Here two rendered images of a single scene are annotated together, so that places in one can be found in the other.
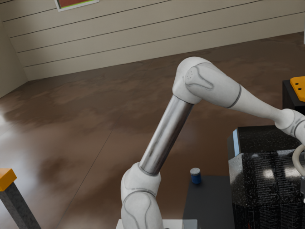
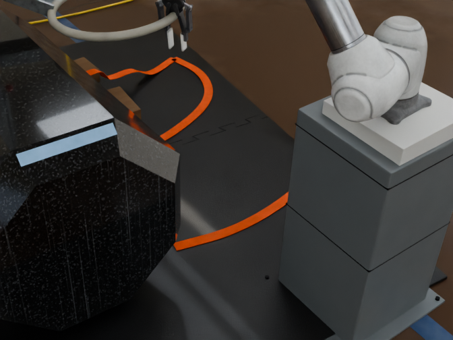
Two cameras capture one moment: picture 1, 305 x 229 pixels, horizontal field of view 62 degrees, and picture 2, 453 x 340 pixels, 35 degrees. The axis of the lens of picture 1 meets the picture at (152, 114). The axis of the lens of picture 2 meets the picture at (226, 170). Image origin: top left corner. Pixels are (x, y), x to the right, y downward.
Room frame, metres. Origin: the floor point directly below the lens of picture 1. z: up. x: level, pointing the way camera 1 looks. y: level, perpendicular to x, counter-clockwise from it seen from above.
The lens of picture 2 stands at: (2.57, 0.83, 2.05)
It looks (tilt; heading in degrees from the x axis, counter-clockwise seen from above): 39 degrees down; 216
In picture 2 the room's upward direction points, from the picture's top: 3 degrees clockwise
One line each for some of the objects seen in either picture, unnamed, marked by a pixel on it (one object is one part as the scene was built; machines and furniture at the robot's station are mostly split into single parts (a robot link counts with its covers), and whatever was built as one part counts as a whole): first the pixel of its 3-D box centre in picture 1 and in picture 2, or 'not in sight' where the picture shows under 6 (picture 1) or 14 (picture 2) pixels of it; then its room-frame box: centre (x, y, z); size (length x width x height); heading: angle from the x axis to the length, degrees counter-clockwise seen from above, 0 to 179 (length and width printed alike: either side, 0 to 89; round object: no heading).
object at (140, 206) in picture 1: (141, 218); (396, 55); (0.78, 0.15, 1.02); 0.18 x 0.16 x 0.22; 4
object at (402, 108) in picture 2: not in sight; (387, 92); (0.76, 0.13, 0.88); 0.22 x 0.18 x 0.06; 77
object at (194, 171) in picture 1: (195, 175); not in sight; (2.05, -0.28, 0.08); 0.10 x 0.10 x 0.13
